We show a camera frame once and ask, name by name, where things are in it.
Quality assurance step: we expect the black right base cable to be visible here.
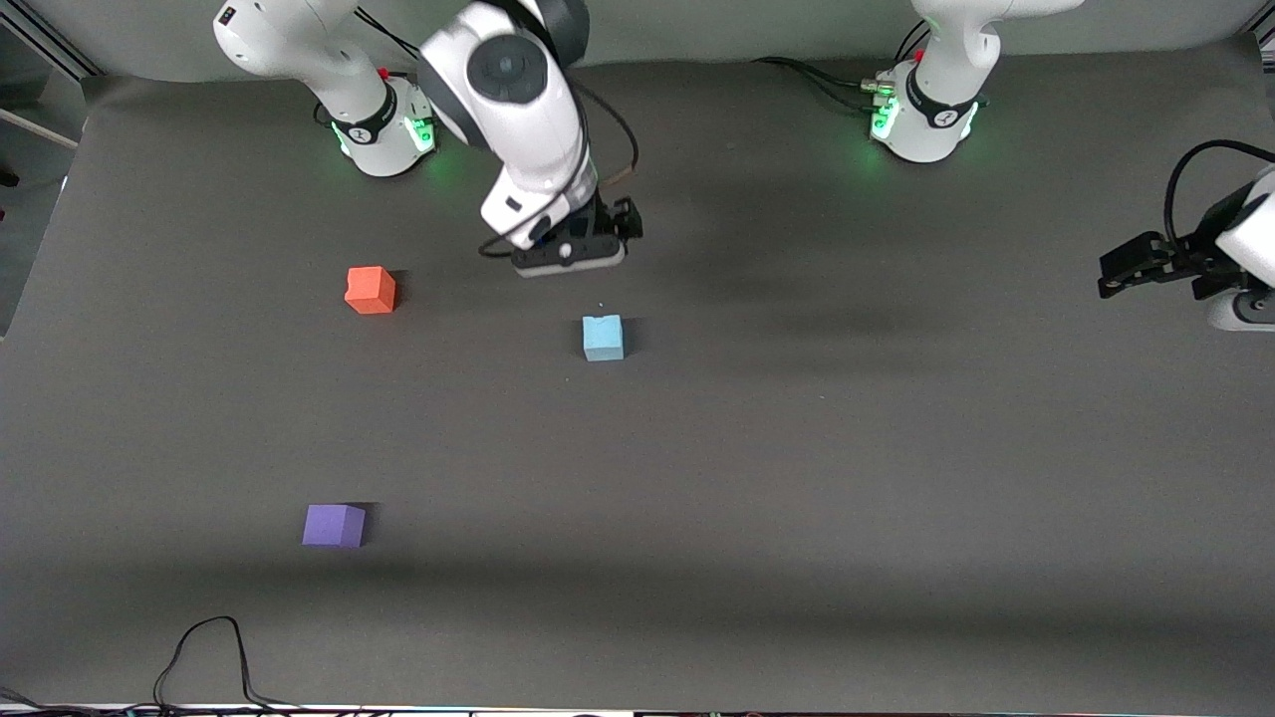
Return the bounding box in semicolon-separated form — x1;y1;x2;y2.
354;8;424;61

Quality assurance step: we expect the black base cable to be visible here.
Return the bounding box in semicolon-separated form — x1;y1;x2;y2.
354;8;424;61
752;20;932;113

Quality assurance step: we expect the orange block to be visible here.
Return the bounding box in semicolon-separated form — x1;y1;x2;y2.
345;266;397;316

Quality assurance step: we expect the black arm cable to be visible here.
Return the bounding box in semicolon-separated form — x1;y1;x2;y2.
478;80;638;260
1163;139;1275;255

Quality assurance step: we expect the thin black cable loop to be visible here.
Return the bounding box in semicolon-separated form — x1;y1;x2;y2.
152;615;300;713

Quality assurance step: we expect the beige rod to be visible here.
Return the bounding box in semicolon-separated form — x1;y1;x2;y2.
0;108;81;150

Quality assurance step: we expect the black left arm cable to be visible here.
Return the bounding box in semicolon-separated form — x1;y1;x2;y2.
1163;139;1275;255

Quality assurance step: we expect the light blue block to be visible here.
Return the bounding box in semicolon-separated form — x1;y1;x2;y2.
582;314;626;362

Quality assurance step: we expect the dark grey table mat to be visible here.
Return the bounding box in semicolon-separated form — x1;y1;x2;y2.
0;35;1275;710

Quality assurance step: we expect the purple block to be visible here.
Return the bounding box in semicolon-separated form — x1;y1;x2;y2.
302;504;368;549

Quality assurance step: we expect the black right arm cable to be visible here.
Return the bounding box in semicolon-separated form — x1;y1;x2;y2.
478;80;638;260

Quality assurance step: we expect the black left base cable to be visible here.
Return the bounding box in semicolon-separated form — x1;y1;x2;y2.
752;20;932;113

